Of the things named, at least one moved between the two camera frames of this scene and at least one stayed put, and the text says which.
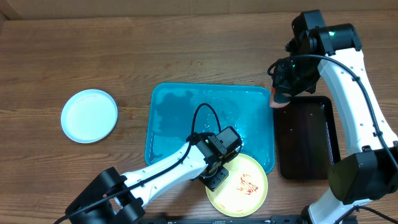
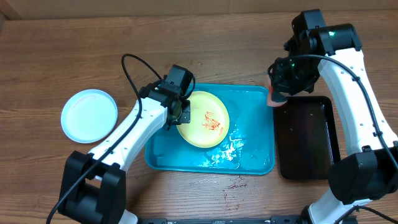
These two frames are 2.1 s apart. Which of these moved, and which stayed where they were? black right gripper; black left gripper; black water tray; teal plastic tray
Moved: black left gripper
Stayed: black right gripper; teal plastic tray; black water tray
